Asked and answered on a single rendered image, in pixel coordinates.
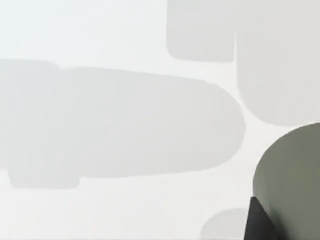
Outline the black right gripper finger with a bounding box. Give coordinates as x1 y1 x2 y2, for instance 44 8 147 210
243 196 285 240

